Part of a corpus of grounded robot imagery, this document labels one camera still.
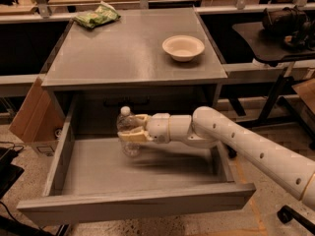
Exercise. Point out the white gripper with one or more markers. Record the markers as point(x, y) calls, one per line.
point(157, 127)

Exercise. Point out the clear plastic water bottle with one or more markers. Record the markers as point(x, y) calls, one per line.
point(125, 122)

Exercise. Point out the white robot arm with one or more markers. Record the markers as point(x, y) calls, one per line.
point(206, 126)

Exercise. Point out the grey cabinet with top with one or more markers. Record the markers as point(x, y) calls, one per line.
point(98, 71)

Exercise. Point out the open grey top drawer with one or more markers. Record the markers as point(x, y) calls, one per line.
point(91, 179)

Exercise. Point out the white paper bowl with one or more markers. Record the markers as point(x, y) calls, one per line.
point(183, 48)

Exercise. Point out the brown cardboard box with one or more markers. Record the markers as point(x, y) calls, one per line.
point(38, 124)

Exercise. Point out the green chip bag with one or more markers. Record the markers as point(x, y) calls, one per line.
point(102, 15)

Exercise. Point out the black equipment at left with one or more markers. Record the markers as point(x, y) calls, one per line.
point(9, 173)

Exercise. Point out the black side table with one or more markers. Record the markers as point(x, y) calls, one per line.
point(269, 49)

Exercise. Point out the black caster wheel base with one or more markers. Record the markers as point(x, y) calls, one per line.
point(286, 214)

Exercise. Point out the dark bag on table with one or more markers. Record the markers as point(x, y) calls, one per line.
point(295, 27)

